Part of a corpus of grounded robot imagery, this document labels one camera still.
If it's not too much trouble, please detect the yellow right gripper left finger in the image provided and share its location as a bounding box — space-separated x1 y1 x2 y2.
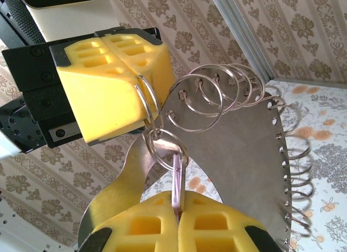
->
86 192 180 252

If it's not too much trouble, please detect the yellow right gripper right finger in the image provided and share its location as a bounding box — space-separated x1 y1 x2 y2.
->
178 191 283 252

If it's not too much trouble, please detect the steel band with key rings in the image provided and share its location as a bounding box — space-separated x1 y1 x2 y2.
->
78 63 315 252

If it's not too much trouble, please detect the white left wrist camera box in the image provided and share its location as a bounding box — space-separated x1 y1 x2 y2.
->
17 0 123 44

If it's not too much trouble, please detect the aluminium frame post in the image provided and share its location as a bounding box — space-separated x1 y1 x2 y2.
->
210 0 276 81

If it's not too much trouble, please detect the small steel split ring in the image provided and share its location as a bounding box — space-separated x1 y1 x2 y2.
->
146 128 189 172

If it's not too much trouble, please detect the purple plastic key tag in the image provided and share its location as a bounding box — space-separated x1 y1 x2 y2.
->
171 153 182 210

